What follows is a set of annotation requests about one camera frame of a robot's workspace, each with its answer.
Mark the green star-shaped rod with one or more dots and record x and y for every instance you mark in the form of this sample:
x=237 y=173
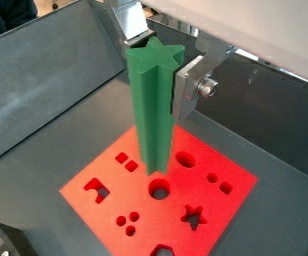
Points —
x=152 y=65

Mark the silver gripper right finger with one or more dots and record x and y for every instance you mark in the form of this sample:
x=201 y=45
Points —
x=193 y=81

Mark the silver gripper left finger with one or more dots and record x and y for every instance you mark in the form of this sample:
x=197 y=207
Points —
x=129 y=21

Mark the person in dark clothing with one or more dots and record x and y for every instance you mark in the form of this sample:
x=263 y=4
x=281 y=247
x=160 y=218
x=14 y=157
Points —
x=17 y=12

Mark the red shape-sorter block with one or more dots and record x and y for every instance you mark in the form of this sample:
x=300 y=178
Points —
x=145 y=214

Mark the black curved holder bracket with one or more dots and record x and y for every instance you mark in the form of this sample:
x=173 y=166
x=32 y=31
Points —
x=16 y=243

